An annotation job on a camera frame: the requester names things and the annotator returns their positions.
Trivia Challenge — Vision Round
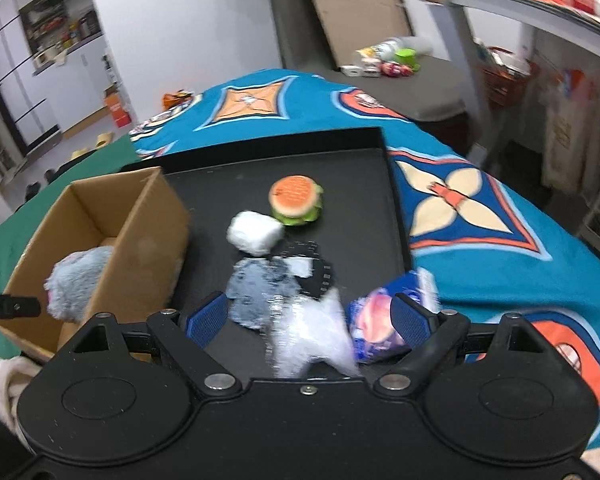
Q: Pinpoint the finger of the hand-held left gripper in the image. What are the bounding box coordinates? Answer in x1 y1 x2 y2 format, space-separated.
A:
0 291 42 319

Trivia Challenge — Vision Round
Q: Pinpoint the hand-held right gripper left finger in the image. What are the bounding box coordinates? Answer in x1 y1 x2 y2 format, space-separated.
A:
72 291 243 395

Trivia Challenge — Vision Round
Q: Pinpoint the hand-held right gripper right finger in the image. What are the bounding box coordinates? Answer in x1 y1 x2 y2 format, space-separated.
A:
372 292 546 395

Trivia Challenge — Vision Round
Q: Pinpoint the blue white carton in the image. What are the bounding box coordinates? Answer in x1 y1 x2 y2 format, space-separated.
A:
349 267 441 363

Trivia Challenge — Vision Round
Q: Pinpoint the blue denim cloth piece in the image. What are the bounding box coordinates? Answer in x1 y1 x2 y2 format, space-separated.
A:
225 256 305 331

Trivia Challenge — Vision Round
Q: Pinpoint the grey plush toy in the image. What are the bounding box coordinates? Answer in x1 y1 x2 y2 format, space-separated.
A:
42 246 116 322

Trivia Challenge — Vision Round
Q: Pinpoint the black lace cloth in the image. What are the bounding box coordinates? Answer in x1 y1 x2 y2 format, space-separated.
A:
272 240 338 306

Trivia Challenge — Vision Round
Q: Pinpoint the white soft ball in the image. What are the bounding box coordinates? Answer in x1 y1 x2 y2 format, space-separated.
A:
227 210 285 256

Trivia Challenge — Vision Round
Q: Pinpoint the clear plastic bag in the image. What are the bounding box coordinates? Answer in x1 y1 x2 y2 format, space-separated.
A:
265 287 363 380

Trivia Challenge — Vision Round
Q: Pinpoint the brown cardboard box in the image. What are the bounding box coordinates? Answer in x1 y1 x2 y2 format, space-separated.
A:
0 166 191 363

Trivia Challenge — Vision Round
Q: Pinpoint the plush burger toy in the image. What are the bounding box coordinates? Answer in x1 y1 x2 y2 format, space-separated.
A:
269 175 325 227

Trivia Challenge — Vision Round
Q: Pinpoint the white blanket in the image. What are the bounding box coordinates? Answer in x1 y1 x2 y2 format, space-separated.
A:
0 354 42 453

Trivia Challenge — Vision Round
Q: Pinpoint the orange bag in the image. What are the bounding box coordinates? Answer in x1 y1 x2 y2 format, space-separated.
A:
161 89 195 110

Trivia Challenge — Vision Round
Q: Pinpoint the orange box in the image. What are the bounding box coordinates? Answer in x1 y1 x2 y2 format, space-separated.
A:
104 95 132 128

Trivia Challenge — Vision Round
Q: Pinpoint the white cabinet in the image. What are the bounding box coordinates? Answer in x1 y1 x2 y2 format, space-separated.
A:
30 30 118 136

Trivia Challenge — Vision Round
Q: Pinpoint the grey bench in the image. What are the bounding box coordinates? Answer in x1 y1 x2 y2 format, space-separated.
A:
320 52 468 122

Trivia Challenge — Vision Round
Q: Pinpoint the blue printed blanket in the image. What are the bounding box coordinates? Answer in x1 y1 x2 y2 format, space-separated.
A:
129 67 600 451

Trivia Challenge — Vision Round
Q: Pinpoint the black framed white door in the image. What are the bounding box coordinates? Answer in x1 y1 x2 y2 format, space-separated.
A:
0 0 62 157

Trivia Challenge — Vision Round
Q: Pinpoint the orange basket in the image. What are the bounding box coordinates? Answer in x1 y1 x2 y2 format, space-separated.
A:
482 49 538 108

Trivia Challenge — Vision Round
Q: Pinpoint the green cup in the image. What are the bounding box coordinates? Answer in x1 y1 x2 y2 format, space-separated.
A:
394 48 421 72

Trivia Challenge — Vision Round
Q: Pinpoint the clear plastic bottle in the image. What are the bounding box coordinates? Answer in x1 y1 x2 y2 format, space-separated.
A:
375 37 433 61

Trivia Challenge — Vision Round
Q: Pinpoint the brown cardboard sheet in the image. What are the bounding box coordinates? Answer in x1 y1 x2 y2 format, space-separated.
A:
295 0 413 68

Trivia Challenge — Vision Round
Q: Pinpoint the dark grey board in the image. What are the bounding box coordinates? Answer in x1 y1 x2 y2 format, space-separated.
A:
262 0 341 71

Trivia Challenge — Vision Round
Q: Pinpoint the grey metal table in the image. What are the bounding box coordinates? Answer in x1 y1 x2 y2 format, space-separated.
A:
419 0 600 163

